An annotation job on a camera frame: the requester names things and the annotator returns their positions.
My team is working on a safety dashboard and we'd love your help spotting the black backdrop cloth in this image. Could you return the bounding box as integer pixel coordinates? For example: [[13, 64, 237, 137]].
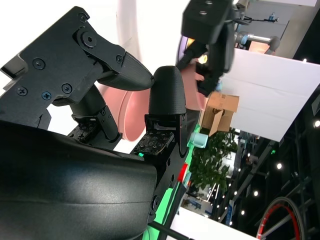
[[186, 109, 201, 136]]

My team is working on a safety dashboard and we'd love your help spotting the green leafy plant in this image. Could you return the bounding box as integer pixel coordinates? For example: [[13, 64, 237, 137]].
[[189, 128, 240, 198]]

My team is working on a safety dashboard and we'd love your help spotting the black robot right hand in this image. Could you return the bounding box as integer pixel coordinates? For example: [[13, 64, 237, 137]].
[[0, 6, 192, 240]]

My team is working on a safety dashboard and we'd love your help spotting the mint green cup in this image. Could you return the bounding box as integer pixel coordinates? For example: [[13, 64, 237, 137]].
[[190, 131, 209, 149]]

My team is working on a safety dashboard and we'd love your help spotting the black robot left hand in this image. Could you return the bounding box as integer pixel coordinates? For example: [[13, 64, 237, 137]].
[[174, 0, 236, 99]]

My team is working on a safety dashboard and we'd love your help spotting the white partition panel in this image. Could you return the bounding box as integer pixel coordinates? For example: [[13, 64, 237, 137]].
[[219, 47, 320, 142]]

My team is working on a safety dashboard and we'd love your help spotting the small red object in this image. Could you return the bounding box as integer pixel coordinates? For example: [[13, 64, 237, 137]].
[[179, 163, 189, 183]]

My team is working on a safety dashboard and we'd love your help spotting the red rimmed wheel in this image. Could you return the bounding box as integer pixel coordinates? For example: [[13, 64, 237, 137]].
[[256, 196, 307, 240]]

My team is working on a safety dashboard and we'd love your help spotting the brown cardboard box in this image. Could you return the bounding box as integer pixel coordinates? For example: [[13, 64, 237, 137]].
[[199, 91, 240, 138]]

